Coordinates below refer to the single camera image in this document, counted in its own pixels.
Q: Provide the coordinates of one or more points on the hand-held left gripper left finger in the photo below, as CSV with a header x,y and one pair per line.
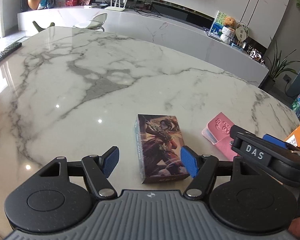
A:
x,y
110,162

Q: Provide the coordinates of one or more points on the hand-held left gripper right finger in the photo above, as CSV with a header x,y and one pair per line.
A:
x,y
189,162

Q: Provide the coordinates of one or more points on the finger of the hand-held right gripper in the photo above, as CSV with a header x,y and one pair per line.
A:
x,y
236,129
275,140

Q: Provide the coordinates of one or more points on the pink embossed card holder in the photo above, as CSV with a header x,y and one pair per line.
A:
x,y
217,132

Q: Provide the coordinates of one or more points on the illustrated card box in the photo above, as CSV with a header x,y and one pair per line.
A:
x,y
160,145

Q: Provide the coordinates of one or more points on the tall leafy potted plant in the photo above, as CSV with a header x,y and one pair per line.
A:
x,y
277,67

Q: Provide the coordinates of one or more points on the round paper fan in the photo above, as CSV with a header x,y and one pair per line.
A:
x,y
241,32

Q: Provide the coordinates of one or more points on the brown teddy bear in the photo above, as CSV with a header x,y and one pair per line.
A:
x,y
229,21

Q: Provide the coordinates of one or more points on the painted canvas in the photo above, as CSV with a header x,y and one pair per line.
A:
x,y
215,21

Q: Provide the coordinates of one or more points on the white shell chair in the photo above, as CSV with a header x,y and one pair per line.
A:
x,y
92,23

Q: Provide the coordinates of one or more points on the black remote control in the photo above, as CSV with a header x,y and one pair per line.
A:
x,y
5,53

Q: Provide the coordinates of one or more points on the green chair back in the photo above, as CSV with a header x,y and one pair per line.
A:
x,y
40,27

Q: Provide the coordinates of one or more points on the white wifi router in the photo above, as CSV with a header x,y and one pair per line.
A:
x,y
115,7

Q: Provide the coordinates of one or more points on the black set-top box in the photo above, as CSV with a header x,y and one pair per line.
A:
x,y
100,5

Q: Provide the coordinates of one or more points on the pink gift box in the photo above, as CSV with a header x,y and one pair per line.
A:
x,y
85,1

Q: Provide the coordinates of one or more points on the red gift box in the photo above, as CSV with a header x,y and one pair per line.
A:
x,y
71,2

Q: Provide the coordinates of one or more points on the dark wall outlet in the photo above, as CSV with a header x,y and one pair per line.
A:
x,y
287,78

